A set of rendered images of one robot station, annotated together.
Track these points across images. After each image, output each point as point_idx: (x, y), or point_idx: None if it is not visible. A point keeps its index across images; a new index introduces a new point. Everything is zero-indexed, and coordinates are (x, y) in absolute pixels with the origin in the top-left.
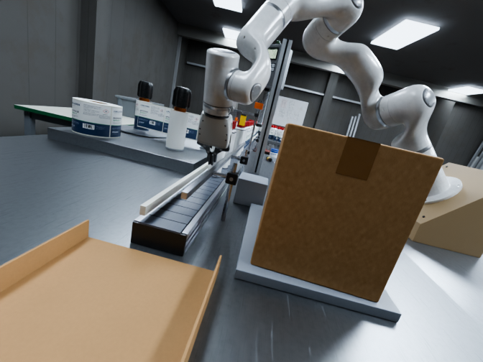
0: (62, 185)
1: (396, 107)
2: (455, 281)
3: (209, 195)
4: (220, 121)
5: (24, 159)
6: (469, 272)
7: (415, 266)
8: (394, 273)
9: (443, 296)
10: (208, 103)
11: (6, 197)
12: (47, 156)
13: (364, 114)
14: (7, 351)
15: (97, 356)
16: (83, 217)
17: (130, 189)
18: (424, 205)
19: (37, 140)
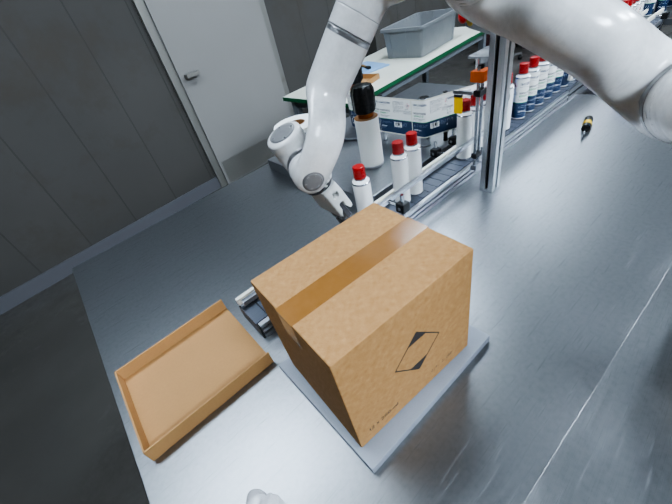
0: (243, 246)
1: (657, 119)
2: (604, 499)
3: None
4: (318, 195)
5: (239, 212)
6: None
7: (547, 442)
8: (476, 433)
9: (508, 496)
10: None
11: (211, 262)
12: (255, 203)
13: (620, 115)
14: (167, 374)
15: (186, 391)
16: (236, 286)
17: (286, 248)
18: None
19: (262, 175)
